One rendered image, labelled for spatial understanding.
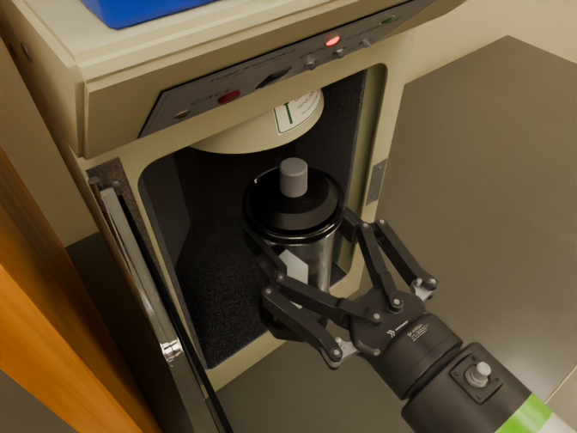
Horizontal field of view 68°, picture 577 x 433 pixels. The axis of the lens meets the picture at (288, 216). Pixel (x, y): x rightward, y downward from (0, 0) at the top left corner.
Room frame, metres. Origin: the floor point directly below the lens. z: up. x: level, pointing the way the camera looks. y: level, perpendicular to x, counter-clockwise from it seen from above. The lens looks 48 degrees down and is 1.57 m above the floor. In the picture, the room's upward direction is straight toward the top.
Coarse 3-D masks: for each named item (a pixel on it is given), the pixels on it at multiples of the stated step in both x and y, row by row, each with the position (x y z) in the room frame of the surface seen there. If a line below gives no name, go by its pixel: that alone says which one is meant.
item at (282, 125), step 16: (304, 96) 0.36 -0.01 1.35; (320, 96) 0.38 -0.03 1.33; (272, 112) 0.33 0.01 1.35; (288, 112) 0.34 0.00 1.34; (304, 112) 0.35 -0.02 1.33; (320, 112) 0.37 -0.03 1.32; (240, 128) 0.32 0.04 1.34; (256, 128) 0.32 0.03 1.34; (272, 128) 0.32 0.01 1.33; (288, 128) 0.33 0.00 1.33; (304, 128) 0.34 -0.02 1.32; (192, 144) 0.32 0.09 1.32; (208, 144) 0.31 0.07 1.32; (224, 144) 0.31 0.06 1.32; (240, 144) 0.31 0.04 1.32; (256, 144) 0.31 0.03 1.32; (272, 144) 0.32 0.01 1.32
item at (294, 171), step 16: (288, 160) 0.33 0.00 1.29; (272, 176) 0.33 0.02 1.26; (288, 176) 0.30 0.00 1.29; (304, 176) 0.31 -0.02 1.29; (320, 176) 0.33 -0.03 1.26; (256, 192) 0.31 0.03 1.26; (272, 192) 0.31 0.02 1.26; (288, 192) 0.30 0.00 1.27; (304, 192) 0.31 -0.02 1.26; (320, 192) 0.31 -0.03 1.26; (336, 192) 0.32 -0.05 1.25; (256, 208) 0.30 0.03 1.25; (272, 208) 0.29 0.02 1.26; (288, 208) 0.29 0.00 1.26; (304, 208) 0.29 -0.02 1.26; (320, 208) 0.29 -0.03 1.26; (272, 224) 0.28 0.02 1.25; (288, 224) 0.27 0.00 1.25; (304, 224) 0.27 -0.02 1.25
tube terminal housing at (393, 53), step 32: (0, 32) 0.28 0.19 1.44; (352, 64) 0.35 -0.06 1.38; (384, 64) 0.38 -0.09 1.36; (32, 96) 0.28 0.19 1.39; (256, 96) 0.29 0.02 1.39; (288, 96) 0.31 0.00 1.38; (384, 96) 0.38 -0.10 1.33; (192, 128) 0.25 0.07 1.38; (224, 128) 0.27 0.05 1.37; (384, 128) 0.39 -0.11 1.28; (64, 160) 0.28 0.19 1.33; (96, 160) 0.21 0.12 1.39; (128, 160) 0.22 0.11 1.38; (352, 192) 0.41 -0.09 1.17; (96, 224) 0.29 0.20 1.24; (160, 256) 0.22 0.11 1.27; (352, 256) 0.42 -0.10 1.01; (352, 288) 0.39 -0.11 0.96; (256, 352) 0.27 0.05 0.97; (224, 384) 0.24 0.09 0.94
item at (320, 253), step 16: (336, 208) 0.30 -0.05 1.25; (256, 224) 0.28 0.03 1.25; (320, 224) 0.28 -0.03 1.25; (320, 240) 0.27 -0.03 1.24; (288, 256) 0.27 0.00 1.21; (304, 256) 0.27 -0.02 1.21; (320, 256) 0.28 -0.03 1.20; (288, 272) 0.27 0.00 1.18; (304, 272) 0.27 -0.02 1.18; (320, 272) 0.28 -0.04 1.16; (320, 288) 0.28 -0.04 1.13; (272, 320) 0.28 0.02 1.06
